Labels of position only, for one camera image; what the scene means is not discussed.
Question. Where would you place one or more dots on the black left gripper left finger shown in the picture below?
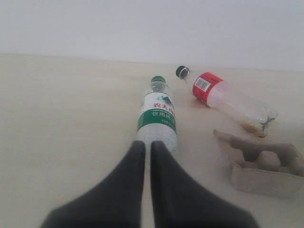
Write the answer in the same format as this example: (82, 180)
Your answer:
(113, 203)

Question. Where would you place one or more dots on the grey pulp cardboard tray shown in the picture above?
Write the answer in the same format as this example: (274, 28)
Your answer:
(271, 169)

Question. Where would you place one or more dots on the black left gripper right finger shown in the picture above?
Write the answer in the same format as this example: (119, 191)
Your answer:
(180, 202)

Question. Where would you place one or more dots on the red label clear soda bottle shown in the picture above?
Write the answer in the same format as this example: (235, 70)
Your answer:
(252, 115)

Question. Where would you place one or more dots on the green label water bottle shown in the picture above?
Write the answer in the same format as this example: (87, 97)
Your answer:
(157, 120)

